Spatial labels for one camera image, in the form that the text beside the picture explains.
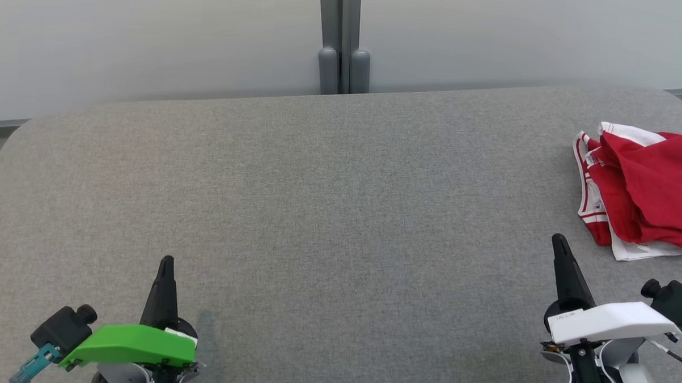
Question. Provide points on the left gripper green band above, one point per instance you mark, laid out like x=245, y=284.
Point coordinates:
x=137, y=346

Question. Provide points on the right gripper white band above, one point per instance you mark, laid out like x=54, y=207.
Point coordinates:
x=608, y=323

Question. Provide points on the red basketball jersey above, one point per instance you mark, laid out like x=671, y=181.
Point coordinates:
x=634, y=251

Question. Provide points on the red shorts white stripe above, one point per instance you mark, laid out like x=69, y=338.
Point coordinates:
x=659, y=180

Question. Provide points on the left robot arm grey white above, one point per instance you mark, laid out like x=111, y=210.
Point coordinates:
x=124, y=376

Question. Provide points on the grey fabric sofa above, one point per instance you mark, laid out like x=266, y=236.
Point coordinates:
x=317, y=213

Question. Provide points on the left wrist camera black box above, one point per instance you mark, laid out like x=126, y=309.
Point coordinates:
x=61, y=329

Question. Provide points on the grey door frame post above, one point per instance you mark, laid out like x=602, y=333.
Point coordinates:
x=344, y=38

